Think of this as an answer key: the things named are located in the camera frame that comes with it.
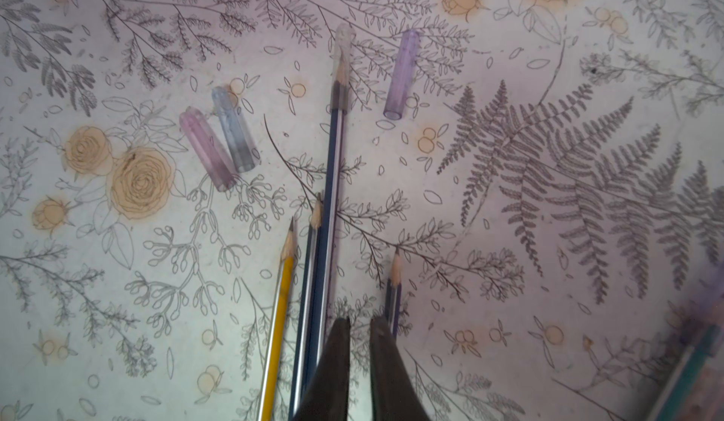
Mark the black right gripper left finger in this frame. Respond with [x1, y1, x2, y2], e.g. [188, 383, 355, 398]
[292, 317, 351, 421]

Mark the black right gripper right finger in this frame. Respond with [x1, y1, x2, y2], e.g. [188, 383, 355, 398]
[369, 317, 430, 421]

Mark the dark blue striped pencil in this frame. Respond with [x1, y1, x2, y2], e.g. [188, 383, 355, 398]
[288, 193, 322, 420]

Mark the short dark blue pencil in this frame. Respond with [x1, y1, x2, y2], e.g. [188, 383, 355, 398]
[384, 247, 403, 337]

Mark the blue pencil with clear cap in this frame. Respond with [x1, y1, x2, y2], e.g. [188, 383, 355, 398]
[303, 23, 354, 389]

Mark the yellow pencil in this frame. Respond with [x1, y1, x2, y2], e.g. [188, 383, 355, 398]
[258, 219, 296, 421]

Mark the clear blue pencil cap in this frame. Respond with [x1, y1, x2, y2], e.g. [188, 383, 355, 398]
[212, 86, 256, 173]

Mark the clear purple pencil cap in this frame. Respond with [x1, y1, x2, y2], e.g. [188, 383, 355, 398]
[384, 29, 420, 120]

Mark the clear pink pencil cap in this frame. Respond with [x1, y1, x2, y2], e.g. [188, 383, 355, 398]
[179, 107, 237, 192]

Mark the bundle of capped pencils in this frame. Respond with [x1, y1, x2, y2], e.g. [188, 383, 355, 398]
[647, 266, 723, 420]

